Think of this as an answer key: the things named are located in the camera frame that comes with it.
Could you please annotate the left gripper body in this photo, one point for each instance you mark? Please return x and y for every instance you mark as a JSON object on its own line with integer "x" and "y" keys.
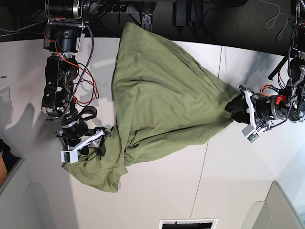
{"x": 264, "y": 109}

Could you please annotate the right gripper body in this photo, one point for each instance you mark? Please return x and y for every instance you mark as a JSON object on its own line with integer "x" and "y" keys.
{"x": 71, "y": 135}

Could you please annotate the green t-shirt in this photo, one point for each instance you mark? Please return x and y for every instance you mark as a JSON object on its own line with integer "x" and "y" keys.
{"x": 164, "y": 101}

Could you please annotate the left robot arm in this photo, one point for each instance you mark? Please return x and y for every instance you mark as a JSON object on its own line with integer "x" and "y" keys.
{"x": 285, "y": 102}

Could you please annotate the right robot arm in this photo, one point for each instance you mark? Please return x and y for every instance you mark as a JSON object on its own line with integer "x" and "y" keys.
{"x": 63, "y": 37}

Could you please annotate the black power adapter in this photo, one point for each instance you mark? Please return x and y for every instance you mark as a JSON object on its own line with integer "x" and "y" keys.
{"x": 180, "y": 13}

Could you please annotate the white framed floor vent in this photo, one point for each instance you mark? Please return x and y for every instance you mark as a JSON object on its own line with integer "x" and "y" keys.
{"x": 188, "y": 223}

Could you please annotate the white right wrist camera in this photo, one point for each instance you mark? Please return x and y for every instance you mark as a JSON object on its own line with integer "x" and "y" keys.
{"x": 69, "y": 156}

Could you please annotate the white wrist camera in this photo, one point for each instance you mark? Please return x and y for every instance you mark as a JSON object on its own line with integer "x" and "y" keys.
{"x": 251, "y": 134}
{"x": 69, "y": 156}

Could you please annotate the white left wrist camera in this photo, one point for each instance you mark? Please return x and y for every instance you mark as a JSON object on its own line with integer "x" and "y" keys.
{"x": 251, "y": 134}

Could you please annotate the metal table leg bracket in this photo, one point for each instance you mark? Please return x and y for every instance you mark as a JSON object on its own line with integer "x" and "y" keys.
{"x": 146, "y": 22}

